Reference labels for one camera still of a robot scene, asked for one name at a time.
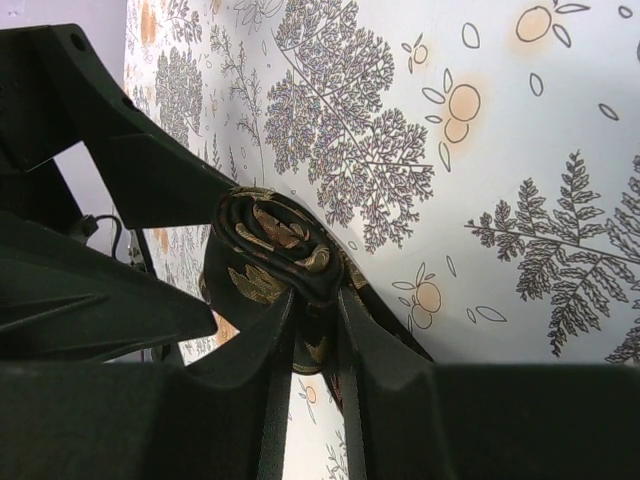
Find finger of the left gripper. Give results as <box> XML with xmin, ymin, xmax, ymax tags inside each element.
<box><xmin>1</xmin><ymin>24</ymin><xmax>236</xmax><ymax>229</ymax></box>
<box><xmin>1</xmin><ymin>212</ymin><xmax>216</xmax><ymax>361</ymax></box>

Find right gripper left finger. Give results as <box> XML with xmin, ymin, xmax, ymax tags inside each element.
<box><xmin>1</xmin><ymin>292</ymin><xmax>295</xmax><ymax>479</ymax></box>

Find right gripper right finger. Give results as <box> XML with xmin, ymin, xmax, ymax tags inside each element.
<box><xmin>338</xmin><ymin>290</ymin><xmax>639</xmax><ymax>479</ymax></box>

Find black gold floral tie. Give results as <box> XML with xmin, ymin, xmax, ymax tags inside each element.
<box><xmin>199</xmin><ymin>187</ymin><xmax>428</xmax><ymax>403</ymax></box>

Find floral patterned table mat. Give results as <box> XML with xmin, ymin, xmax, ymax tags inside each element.
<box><xmin>119</xmin><ymin>0</ymin><xmax>640</xmax><ymax>480</ymax></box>

